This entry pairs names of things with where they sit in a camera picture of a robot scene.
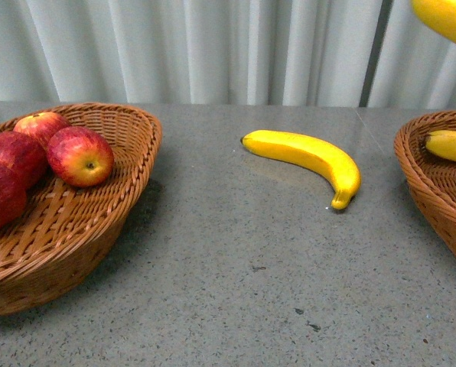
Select dark red apple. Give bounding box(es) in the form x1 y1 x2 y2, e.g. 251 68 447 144
0 164 27 228
0 131 48 190

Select grey pleated curtain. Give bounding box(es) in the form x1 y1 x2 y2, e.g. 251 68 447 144
0 1 456 109

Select dark red apple front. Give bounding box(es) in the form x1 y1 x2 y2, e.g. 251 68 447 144
0 164 27 228

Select dark red apple middle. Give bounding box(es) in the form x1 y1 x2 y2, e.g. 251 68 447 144
0 131 48 190

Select brown wicker basket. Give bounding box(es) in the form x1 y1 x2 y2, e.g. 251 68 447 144
0 102 162 316
394 111 456 257

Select straight yellow banana in basket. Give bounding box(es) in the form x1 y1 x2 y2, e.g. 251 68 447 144
425 130 456 162

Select curved yellow banana on table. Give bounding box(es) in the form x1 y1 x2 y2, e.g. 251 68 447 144
241 130 361 210

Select red apple back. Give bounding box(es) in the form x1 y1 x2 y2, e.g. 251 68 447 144
14 112 70 151

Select large yellow banana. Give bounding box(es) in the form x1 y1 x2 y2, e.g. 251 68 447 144
411 0 456 44

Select brown wicker basket left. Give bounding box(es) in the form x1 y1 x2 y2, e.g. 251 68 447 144
0 102 162 316

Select brown wicker basket right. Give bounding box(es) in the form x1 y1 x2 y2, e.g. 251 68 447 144
394 111 456 257

